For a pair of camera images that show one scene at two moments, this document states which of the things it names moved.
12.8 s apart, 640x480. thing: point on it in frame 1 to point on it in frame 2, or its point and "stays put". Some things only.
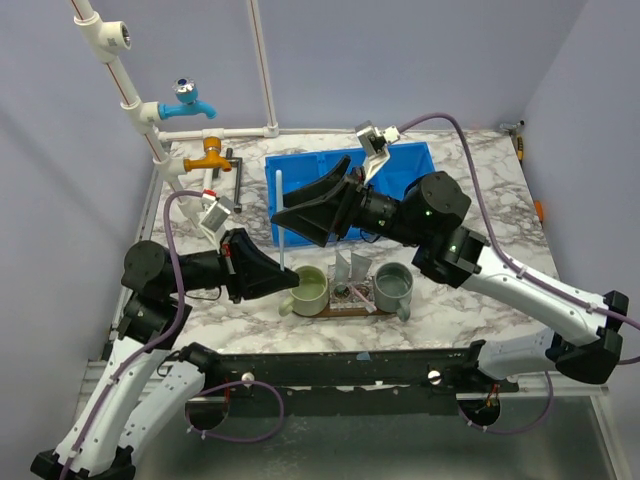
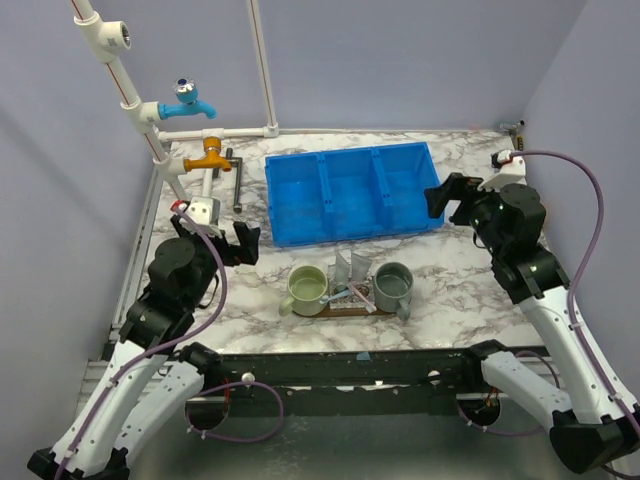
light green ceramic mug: x=311 y=297 stays put
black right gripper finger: x=320 y=188 to x=455 y=187
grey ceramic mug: x=393 y=289 stays put
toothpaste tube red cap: x=360 y=267 stays put
